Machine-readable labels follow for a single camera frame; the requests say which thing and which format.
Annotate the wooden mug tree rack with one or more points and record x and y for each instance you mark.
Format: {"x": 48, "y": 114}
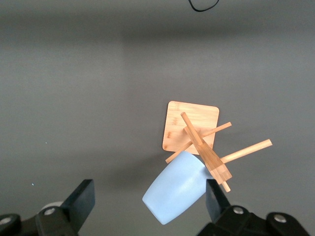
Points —
{"x": 192, "y": 115}

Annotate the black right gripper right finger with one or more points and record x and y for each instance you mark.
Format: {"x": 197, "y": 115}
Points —
{"x": 216, "y": 204}

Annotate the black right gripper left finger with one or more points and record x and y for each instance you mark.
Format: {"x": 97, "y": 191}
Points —
{"x": 81, "y": 201}

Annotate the light blue cup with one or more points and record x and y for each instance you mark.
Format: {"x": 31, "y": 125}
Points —
{"x": 172, "y": 191}

